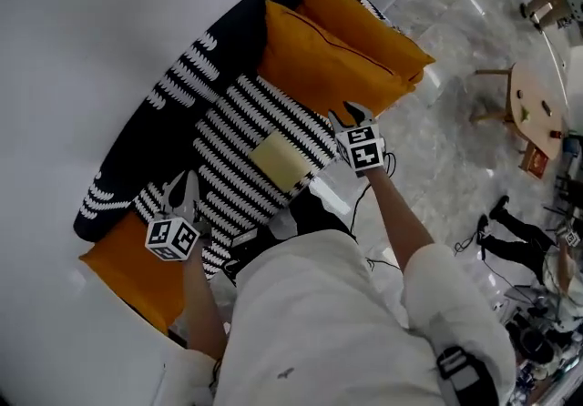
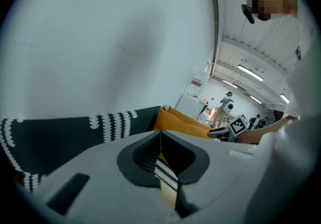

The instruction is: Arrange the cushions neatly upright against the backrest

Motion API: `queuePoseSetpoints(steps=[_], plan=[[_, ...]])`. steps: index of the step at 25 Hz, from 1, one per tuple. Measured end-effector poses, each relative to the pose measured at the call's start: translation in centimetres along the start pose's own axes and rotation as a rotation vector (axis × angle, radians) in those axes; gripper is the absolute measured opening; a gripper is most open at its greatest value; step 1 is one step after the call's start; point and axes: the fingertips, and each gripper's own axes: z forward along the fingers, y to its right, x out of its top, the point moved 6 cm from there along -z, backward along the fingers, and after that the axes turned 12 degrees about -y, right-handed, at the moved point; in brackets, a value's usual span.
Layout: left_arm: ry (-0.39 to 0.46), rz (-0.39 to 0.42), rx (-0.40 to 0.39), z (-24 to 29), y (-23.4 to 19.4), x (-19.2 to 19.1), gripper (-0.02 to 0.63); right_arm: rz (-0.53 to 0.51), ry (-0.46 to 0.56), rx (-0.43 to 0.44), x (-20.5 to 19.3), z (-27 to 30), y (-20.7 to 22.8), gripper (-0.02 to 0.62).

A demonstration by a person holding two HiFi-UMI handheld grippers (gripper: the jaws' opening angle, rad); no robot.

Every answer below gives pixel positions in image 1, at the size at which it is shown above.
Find wooden side table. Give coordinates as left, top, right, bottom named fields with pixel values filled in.
left=468, top=60, right=568, bottom=162

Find pale yellow rectangular pad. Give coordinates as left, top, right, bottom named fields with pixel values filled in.
left=249, top=130, right=316, bottom=192

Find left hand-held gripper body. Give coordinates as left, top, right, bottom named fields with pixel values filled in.
left=144, top=212, right=211, bottom=262

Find person's right forearm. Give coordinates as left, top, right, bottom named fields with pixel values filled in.
left=366, top=165, right=434, bottom=273

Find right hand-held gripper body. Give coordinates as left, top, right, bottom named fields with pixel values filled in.
left=334, top=121, right=387, bottom=178

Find black cable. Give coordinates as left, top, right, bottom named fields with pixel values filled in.
left=350, top=151, right=397, bottom=232

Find red box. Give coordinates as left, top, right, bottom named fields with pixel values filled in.
left=518, top=144, right=550, bottom=180

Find black arm strap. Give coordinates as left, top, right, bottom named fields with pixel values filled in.
left=435, top=346, right=502, bottom=406

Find person's left forearm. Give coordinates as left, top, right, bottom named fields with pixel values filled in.
left=181, top=251, right=229, bottom=360

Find dark equipment pile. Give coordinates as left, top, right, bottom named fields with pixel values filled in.
left=505, top=312, right=583, bottom=396

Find person's black trousers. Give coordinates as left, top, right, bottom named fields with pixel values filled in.
left=222, top=188, right=356, bottom=287

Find black white patterned sofa cover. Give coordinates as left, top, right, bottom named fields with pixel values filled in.
left=72, top=0, right=397, bottom=282

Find black waist device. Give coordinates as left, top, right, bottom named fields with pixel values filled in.
left=230, top=228, right=261, bottom=250

